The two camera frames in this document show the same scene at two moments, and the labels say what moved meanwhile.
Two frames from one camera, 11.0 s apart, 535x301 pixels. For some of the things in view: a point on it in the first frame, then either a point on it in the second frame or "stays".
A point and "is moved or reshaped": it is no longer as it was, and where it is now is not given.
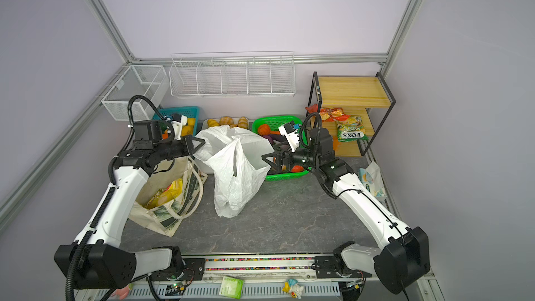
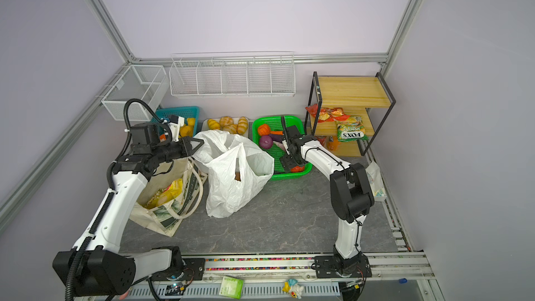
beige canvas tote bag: x=173 y=191 stays
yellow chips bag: x=166 y=195 stays
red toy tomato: x=297 y=168 stays
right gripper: x=288 y=154 to x=287 y=163
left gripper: x=187 y=145 stays
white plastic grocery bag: x=234 y=158 is moved or reshaped
